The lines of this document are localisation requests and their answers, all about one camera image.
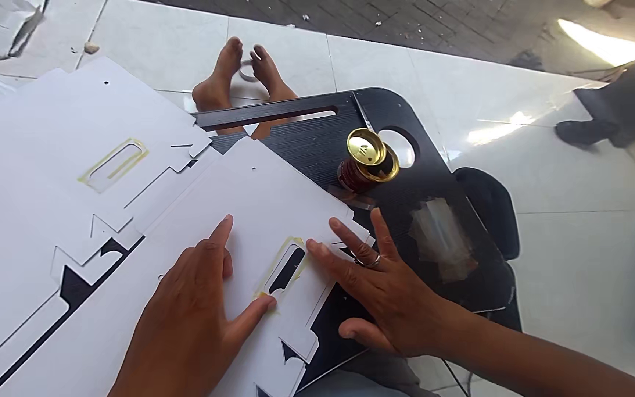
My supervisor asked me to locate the thin black cable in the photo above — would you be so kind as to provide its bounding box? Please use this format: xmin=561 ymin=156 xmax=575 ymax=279
xmin=441 ymin=358 xmax=474 ymax=397

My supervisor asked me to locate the clear tape patch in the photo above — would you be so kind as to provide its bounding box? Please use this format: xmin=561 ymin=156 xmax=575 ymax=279
xmin=409 ymin=197 xmax=480 ymax=284

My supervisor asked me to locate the person's right forearm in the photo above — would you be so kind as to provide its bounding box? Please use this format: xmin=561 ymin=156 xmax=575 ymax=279
xmin=440 ymin=305 xmax=635 ymax=397

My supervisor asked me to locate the small clear plastic piece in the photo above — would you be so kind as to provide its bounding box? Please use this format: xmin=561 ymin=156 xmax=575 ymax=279
xmin=326 ymin=185 xmax=379 ymax=211

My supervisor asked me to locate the thin silver metal tool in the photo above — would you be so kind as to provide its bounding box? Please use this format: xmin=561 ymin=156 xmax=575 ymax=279
xmin=352 ymin=92 xmax=374 ymax=132

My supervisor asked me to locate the black wooden lap table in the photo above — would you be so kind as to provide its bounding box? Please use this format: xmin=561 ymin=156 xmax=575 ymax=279
xmin=0 ymin=87 xmax=517 ymax=397

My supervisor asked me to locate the person's left forearm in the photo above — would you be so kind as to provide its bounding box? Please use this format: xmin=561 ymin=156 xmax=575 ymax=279
xmin=108 ymin=375 xmax=217 ymax=397

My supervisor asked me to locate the white die-cut cardboard sheet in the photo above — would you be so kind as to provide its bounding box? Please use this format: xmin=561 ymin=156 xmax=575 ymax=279
xmin=0 ymin=57 xmax=223 ymax=383
xmin=0 ymin=137 xmax=376 ymax=397

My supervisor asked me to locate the person's right hand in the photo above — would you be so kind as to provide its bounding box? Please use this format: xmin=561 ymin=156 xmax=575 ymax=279
xmin=306 ymin=207 xmax=453 ymax=358

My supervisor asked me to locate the transparent film window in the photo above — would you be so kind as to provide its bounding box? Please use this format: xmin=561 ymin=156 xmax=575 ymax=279
xmin=78 ymin=138 xmax=150 ymax=194

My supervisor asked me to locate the person's left hand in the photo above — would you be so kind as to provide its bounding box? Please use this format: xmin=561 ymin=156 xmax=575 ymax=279
xmin=118 ymin=215 xmax=277 ymax=387

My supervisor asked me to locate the black chair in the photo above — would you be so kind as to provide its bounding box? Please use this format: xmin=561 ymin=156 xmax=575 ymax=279
xmin=453 ymin=167 xmax=523 ymax=333

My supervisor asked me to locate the round golden lid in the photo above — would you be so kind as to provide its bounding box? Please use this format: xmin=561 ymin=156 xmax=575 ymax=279
xmin=347 ymin=128 xmax=387 ymax=167

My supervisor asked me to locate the dark red tin can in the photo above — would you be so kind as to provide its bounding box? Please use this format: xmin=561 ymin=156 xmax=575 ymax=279
xmin=337 ymin=141 xmax=400 ymax=194

